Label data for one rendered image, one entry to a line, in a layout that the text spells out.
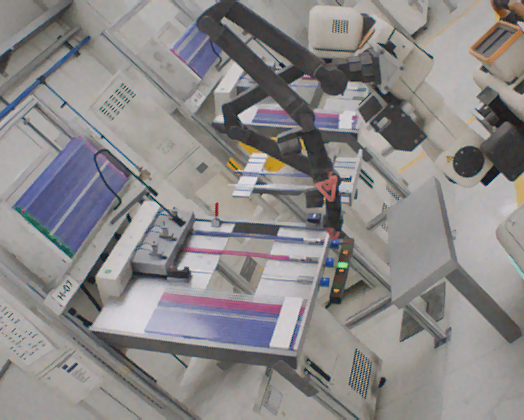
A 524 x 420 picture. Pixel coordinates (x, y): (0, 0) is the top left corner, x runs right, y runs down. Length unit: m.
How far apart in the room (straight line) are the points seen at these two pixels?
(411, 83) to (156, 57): 1.70
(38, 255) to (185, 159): 1.41
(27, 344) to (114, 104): 1.49
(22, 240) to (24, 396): 1.63
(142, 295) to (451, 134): 1.19
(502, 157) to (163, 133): 1.95
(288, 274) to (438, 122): 0.77
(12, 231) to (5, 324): 0.36
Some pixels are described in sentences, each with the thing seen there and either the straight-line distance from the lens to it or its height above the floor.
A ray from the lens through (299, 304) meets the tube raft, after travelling 2.44.
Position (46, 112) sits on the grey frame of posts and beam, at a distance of 2.95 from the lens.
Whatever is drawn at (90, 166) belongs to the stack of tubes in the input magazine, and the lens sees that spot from 2.80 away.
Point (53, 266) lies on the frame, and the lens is 2.52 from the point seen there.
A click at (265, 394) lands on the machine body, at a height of 0.59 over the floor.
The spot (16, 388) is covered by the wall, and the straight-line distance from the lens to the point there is 3.99.
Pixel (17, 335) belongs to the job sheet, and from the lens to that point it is 2.68.
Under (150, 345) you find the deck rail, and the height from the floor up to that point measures 1.03.
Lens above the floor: 1.64
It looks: 14 degrees down
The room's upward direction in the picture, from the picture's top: 47 degrees counter-clockwise
